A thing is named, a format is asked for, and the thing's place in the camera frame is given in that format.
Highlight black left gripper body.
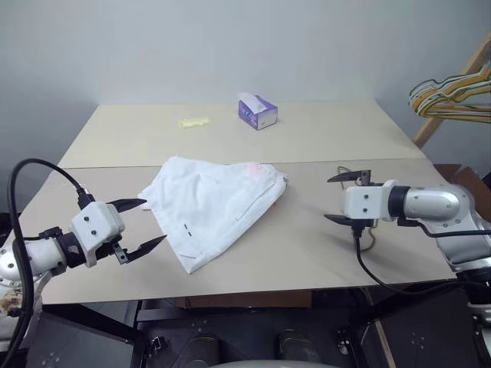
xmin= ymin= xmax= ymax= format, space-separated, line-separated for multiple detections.
xmin=94 ymin=237 xmax=130 ymax=266

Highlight dark rounded cylinder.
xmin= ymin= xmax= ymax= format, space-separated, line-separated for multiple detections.
xmin=276 ymin=328 xmax=310 ymax=362
xmin=189 ymin=333 xmax=220 ymax=368

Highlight clothes hangers on rack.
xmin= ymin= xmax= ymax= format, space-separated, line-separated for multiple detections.
xmin=412 ymin=74 xmax=491 ymax=123

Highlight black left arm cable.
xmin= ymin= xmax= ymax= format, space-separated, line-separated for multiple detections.
xmin=0 ymin=158 xmax=95 ymax=365

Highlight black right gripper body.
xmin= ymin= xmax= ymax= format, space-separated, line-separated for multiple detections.
xmin=346 ymin=218 xmax=380 ymax=232

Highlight purple white tissue box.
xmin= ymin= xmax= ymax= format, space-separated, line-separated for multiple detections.
xmin=236 ymin=91 xmax=279 ymax=132

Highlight bunch of wire hangers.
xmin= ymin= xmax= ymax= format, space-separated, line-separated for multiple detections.
xmin=409 ymin=71 xmax=491 ymax=116

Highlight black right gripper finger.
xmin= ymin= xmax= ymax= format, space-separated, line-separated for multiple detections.
xmin=327 ymin=169 xmax=373 ymax=188
xmin=324 ymin=213 xmax=356 ymax=228

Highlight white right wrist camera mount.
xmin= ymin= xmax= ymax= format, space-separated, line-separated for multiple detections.
xmin=344 ymin=179 xmax=398 ymax=222

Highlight small yellow packet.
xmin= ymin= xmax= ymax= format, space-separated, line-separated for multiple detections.
xmin=177 ymin=116 xmax=211 ymax=130

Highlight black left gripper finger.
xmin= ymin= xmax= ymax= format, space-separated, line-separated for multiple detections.
xmin=126 ymin=235 xmax=168 ymax=264
xmin=105 ymin=198 xmax=148 ymax=213

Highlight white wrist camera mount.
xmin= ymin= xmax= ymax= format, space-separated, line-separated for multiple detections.
xmin=71 ymin=202 xmax=126 ymax=268
xmin=344 ymin=179 xmax=398 ymax=222

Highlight brown cardboard box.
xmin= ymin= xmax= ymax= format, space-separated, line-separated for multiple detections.
xmin=433 ymin=163 xmax=484 ymax=200

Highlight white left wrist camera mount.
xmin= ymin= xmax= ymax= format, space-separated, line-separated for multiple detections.
xmin=71 ymin=202 xmax=126 ymax=268

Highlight white garment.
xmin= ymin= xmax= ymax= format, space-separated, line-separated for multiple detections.
xmin=138 ymin=155 xmax=291 ymax=275

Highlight wooden clothes rack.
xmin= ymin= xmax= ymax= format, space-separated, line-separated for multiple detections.
xmin=413 ymin=32 xmax=491 ymax=150

